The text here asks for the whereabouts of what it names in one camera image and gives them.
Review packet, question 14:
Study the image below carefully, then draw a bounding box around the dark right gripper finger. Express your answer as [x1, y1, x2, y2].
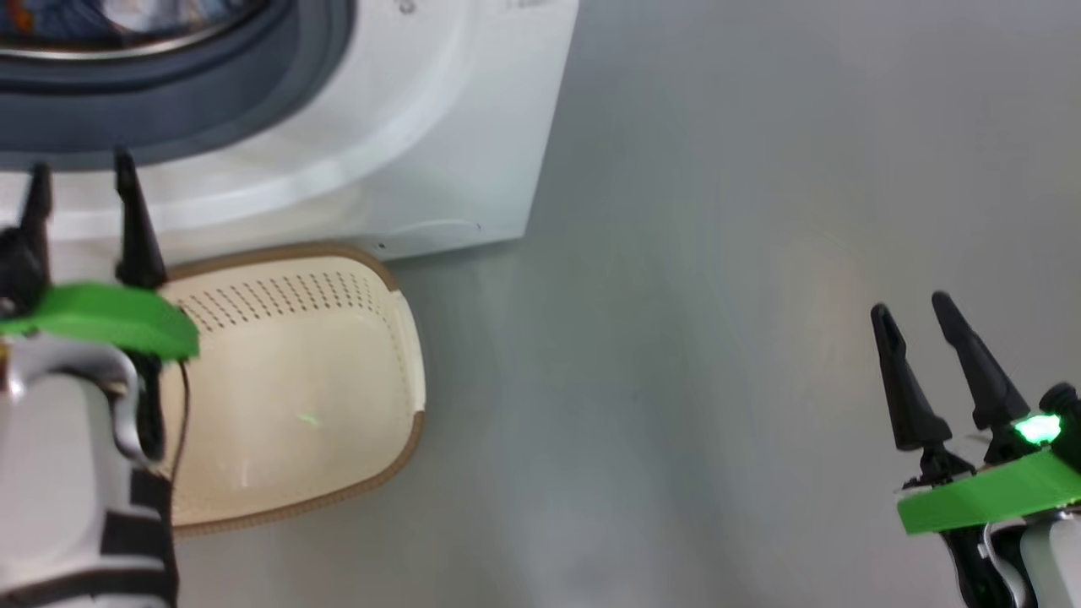
[869, 303, 954, 453]
[931, 290, 1032, 433]

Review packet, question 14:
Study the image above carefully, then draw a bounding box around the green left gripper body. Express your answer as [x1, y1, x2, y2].
[0, 282, 202, 364]

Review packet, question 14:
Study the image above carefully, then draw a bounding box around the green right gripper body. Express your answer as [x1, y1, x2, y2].
[895, 383, 1081, 538]

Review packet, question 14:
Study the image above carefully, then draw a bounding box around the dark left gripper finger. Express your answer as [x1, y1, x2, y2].
[113, 149, 168, 290]
[0, 164, 54, 318]

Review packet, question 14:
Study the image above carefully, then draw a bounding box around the grey rubber door gasket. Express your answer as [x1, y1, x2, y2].
[0, 0, 357, 171]

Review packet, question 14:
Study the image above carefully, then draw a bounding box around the washing machine drum interior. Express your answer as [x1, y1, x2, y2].
[0, 0, 273, 62]

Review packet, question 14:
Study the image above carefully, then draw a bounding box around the white front-load washing machine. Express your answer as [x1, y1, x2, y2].
[0, 0, 579, 264]

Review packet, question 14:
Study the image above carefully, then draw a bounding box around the cream laundry basket brown rim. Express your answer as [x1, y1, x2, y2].
[156, 243, 426, 538]

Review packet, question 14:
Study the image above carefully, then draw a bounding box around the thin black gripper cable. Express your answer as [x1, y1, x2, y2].
[169, 361, 193, 509]

